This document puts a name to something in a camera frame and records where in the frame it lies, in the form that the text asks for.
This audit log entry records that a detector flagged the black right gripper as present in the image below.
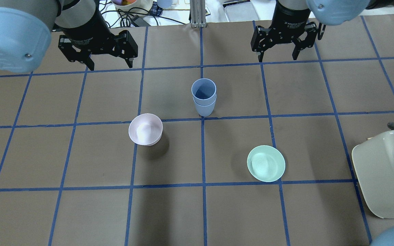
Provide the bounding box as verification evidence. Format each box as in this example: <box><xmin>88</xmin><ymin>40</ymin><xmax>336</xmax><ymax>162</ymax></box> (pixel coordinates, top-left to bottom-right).
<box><xmin>250</xmin><ymin>0</ymin><xmax>326</xmax><ymax>63</ymax></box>

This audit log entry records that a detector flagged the white toaster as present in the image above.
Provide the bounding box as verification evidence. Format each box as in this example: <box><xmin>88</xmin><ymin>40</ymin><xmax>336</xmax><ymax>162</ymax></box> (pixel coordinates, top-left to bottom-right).
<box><xmin>352</xmin><ymin>130</ymin><xmax>394</xmax><ymax>219</ymax></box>

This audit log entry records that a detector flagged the aluminium frame post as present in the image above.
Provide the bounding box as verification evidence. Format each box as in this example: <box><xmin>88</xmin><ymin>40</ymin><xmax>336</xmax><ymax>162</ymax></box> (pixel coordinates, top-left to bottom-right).
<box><xmin>190</xmin><ymin>0</ymin><xmax>207</xmax><ymax>28</ymax></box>

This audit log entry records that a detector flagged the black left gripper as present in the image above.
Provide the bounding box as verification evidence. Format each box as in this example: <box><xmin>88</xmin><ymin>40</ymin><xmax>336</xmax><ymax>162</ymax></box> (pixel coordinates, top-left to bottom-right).
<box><xmin>58</xmin><ymin>29</ymin><xmax>138</xmax><ymax>71</ymax></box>

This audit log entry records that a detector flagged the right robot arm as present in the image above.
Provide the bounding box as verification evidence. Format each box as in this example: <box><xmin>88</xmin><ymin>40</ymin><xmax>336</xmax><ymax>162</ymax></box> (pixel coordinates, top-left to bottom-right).
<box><xmin>251</xmin><ymin>0</ymin><xmax>394</xmax><ymax>62</ymax></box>

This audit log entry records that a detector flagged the blue cup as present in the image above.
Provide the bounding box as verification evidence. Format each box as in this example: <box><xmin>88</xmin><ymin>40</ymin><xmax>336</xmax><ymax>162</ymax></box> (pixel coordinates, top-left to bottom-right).
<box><xmin>193</xmin><ymin>98</ymin><xmax>217</xmax><ymax>117</ymax></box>
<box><xmin>191</xmin><ymin>78</ymin><xmax>217</xmax><ymax>106</ymax></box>

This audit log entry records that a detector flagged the grey digital scale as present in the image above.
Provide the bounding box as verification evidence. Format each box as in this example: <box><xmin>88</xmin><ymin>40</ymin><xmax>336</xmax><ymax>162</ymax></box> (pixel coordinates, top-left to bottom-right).
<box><xmin>222</xmin><ymin>0</ymin><xmax>260</xmax><ymax>22</ymax></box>

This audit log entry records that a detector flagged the pink bowl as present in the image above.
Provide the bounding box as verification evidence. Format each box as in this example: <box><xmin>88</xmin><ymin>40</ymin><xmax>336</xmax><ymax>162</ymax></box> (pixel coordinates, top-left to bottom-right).
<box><xmin>128</xmin><ymin>113</ymin><xmax>163</xmax><ymax>146</ymax></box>

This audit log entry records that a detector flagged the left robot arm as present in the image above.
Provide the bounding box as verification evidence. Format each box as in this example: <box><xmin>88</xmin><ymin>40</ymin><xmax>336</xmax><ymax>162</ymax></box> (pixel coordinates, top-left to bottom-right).
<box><xmin>0</xmin><ymin>0</ymin><xmax>138</xmax><ymax>73</ymax></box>

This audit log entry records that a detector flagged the green bowl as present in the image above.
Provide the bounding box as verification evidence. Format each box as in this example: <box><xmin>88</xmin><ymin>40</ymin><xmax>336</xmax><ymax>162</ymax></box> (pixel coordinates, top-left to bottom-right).
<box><xmin>247</xmin><ymin>145</ymin><xmax>286</xmax><ymax>182</ymax></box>

